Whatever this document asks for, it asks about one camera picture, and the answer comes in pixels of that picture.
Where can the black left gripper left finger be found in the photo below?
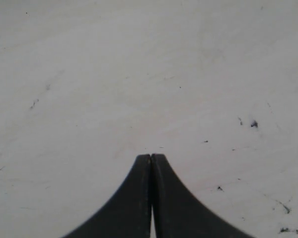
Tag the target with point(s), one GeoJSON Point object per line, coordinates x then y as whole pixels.
{"type": "Point", "coordinates": [127, 214]}

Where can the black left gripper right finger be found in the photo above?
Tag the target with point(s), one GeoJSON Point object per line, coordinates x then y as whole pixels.
{"type": "Point", "coordinates": [177, 213]}

